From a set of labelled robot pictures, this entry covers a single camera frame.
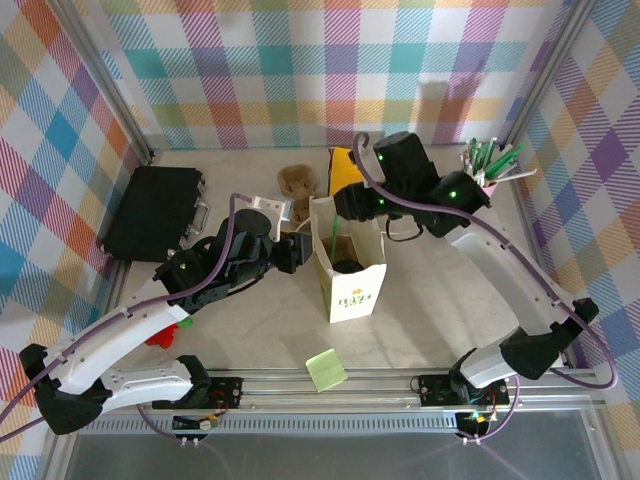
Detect red toy block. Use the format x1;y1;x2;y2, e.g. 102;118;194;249
144;324;179;349

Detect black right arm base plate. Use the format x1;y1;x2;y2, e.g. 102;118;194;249
418;373;510;407

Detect white paper takeout bag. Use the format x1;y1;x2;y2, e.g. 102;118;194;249
308;195;389;325

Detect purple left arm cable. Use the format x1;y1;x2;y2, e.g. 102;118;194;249
0;193;251;444

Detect grey slotted cable duct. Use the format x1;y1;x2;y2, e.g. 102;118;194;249
79;417;461;437

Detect yellow napkin stack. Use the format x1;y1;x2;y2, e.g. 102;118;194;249
328;147;366;197

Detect white wrapped straw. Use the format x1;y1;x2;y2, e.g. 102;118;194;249
492;168;539;184

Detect green sticky note pad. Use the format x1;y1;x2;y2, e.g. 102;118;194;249
305;349;348;393

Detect small circuit board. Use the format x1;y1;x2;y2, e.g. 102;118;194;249
172;413;221;432
457;407;499;426

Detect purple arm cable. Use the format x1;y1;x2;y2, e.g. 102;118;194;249
0;193;251;444
353;132;619;444

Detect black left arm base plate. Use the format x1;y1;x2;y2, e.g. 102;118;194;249
199;375;245;410

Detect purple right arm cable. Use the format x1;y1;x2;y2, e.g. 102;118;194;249
353;132;619;444

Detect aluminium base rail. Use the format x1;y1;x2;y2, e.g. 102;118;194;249
53;367;607;417

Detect aluminium frame post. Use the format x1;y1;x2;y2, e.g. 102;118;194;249
497;0;599;149
47;0;155;164

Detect black carrying case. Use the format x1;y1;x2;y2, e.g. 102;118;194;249
102;165;211;264

